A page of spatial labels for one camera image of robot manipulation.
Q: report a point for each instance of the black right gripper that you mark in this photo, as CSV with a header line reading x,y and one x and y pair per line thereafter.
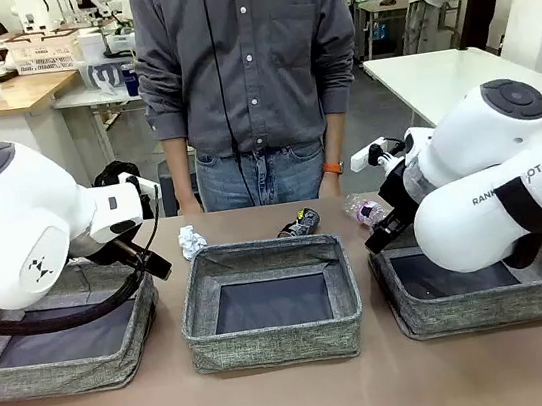
x,y
398,190

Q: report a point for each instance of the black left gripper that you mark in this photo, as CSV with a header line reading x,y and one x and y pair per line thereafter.
x,y
116,252

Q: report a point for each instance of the plastic bottle pink label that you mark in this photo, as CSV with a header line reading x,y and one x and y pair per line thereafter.
x,y
365,210

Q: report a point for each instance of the white paper ball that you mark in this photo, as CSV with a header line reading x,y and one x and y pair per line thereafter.
x,y
190,242

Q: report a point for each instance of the crushed black drink can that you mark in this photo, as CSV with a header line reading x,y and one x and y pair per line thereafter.
x,y
301,221

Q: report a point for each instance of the person's left forearm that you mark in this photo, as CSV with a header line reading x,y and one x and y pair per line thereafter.
x,y
333,138

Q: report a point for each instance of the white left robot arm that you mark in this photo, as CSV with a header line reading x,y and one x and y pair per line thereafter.
x,y
17,228

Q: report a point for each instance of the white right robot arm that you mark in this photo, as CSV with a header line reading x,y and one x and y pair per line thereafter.
x,y
485,142

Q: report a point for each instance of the person's right forearm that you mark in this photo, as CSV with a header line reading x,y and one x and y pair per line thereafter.
x,y
179,170

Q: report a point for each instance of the person's right hand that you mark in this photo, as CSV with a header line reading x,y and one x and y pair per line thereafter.
x,y
190,207

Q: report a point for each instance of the person's left hand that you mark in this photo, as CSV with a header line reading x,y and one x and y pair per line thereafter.
x,y
329,185

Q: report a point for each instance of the orange wrist watch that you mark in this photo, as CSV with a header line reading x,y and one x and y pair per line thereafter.
x,y
332,167

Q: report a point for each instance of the black backpack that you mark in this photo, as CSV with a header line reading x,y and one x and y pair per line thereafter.
x,y
108,174

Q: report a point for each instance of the grey fabric basket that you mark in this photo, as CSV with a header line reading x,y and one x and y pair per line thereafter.
x,y
63,376
493,313
276,348

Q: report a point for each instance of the white table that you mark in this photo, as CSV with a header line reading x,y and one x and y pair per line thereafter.
x,y
435,79

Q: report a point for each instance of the white desk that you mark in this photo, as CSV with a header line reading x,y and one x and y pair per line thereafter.
x,y
85,99

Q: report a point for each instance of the blue drink can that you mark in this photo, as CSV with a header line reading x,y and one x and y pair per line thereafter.
x,y
131,78

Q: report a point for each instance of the white box blue logo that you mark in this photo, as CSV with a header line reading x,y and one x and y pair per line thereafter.
x,y
104,75

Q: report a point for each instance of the person in grey shirt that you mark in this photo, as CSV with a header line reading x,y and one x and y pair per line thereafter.
x,y
246,65

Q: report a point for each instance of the white plastic crate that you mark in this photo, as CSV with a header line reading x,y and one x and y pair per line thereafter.
x,y
45,55

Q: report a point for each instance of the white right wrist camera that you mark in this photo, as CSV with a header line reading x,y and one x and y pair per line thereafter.
x,y
363,157

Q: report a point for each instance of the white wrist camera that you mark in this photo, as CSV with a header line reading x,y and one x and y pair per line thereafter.
x,y
144,183
363,157

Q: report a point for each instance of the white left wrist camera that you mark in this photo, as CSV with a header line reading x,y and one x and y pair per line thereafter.
x,y
144,183

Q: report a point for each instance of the metal frame background table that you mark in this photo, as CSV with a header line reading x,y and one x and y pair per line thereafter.
x,y
377,21

